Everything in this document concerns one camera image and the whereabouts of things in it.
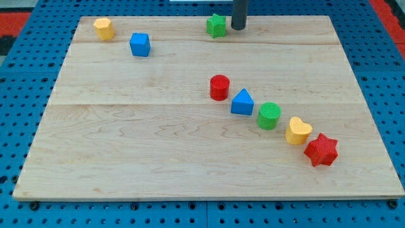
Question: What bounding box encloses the red cylinder block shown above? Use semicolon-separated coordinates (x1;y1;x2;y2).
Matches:
209;75;230;101

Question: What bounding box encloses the red star block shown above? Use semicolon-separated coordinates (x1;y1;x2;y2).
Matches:
304;133;339;167

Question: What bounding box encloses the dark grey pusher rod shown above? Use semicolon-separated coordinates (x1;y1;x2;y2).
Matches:
231;0;249;30

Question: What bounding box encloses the green star block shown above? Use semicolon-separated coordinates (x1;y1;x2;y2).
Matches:
206;13;227;39

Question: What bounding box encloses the blue cube block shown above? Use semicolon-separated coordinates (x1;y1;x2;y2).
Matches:
130;33;151;57

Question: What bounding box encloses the yellow heart block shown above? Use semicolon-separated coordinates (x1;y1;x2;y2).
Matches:
285;117;313;145

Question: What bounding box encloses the blue triangle block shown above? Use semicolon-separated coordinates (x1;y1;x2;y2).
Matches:
230;88;254;115

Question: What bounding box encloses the light wooden board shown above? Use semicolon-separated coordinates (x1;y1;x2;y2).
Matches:
13;16;404;201

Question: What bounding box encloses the green cylinder block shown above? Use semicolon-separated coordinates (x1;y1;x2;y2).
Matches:
257;102;282;130

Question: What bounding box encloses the yellow hexagon block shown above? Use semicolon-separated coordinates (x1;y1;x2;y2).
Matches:
93;18;115;41

